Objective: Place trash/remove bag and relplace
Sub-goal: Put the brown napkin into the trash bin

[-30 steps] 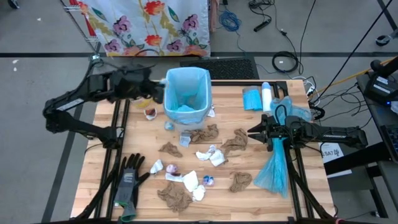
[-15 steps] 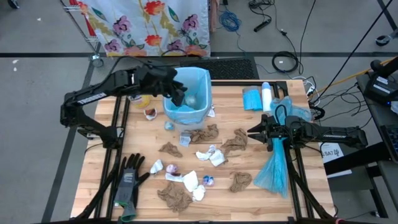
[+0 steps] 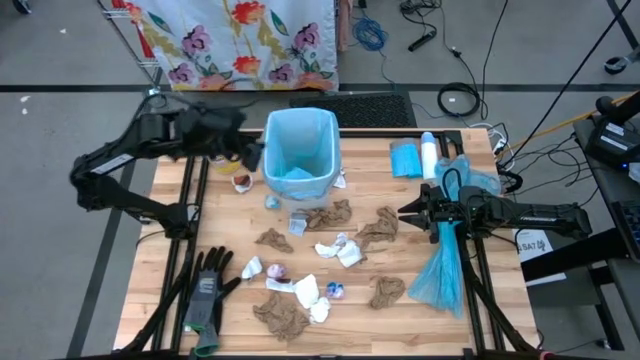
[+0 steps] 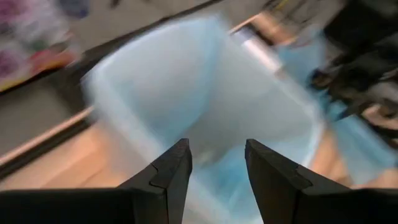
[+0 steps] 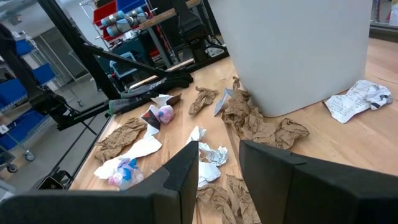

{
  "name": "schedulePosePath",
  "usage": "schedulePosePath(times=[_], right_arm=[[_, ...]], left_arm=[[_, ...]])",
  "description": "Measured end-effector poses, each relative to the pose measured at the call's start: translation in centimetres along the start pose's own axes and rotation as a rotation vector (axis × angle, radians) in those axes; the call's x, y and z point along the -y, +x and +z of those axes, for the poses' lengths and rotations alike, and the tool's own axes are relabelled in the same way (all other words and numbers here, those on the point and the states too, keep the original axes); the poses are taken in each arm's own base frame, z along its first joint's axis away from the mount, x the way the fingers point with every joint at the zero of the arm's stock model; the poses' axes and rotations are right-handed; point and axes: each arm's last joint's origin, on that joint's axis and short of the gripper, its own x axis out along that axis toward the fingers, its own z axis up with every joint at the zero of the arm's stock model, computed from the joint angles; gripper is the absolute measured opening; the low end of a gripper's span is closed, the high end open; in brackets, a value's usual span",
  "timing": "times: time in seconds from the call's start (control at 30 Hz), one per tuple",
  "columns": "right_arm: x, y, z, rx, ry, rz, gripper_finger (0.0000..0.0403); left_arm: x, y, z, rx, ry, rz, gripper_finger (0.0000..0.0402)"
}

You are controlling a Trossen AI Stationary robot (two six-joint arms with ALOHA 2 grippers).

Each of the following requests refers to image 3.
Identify black side table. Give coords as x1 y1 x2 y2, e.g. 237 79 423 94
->
519 117 640 351

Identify coiled black cable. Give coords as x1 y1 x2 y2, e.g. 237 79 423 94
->
436 81 484 120

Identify white plastic trash bin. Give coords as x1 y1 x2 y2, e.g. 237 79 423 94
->
277 193 332 212

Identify black chair base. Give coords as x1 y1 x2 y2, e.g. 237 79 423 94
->
602 0 640 76

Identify white bottle with blue cap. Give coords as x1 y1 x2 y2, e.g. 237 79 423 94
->
420 131 439 181

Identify grey black work glove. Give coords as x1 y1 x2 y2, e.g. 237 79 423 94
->
192 327 222 359
182 245 242 335

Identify white paper sign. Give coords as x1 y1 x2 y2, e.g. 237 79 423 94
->
514 223 569 287

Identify white power strip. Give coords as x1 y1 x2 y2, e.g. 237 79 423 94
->
487 123 510 157

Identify pinkish hanging cloth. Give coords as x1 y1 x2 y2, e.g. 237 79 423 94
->
336 0 354 53

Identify coiled blue cable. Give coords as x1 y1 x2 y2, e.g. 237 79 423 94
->
351 13 396 85

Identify small grey white receipt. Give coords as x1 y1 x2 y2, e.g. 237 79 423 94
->
288 213 309 238

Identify white paper strip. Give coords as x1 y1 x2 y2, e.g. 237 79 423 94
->
264 277 297 295

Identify loose blue trash bag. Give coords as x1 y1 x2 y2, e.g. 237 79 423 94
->
407 153 503 320

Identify black cable bundle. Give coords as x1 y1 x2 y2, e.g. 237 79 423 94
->
398 0 444 16

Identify small white paper piece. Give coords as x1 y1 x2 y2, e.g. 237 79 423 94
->
241 255 264 280

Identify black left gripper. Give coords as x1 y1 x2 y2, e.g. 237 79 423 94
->
189 105 265 173

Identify black power strip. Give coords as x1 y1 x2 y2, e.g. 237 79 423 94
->
407 29 438 53

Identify black keyboard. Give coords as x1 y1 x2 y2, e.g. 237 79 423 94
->
610 198 640 264

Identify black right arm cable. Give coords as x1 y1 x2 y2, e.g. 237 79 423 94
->
442 167 464 201

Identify red white wrapper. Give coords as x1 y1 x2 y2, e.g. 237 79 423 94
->
231 173 255 195

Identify large brown paper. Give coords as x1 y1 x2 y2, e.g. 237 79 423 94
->
252 292 311 343

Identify black desktop device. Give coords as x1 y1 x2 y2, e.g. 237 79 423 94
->
584 94 640 172

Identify yellow rod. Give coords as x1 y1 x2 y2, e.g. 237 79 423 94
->
504 91 640 151

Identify white paper sheet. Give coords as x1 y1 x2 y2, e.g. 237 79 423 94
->
293 273 321 310

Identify floral print curtain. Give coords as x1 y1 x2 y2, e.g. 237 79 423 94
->
112 0 340 93

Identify black aluminium table frame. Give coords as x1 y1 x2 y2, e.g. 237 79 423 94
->
117 127 544 360

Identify metal wire rack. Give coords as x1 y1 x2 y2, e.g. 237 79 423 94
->
97 0 169 110

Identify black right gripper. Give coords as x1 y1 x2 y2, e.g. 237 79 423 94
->
398 184 469 245

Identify long black cable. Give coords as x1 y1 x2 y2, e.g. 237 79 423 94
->
513 0 634 154

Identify black floor mat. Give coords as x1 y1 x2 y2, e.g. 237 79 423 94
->
289 91 418 130

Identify blue trash bag liner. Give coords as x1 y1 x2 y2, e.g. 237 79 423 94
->
263 107 343 201

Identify white tissue ball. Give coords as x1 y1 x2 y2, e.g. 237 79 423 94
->
308 296 332 325

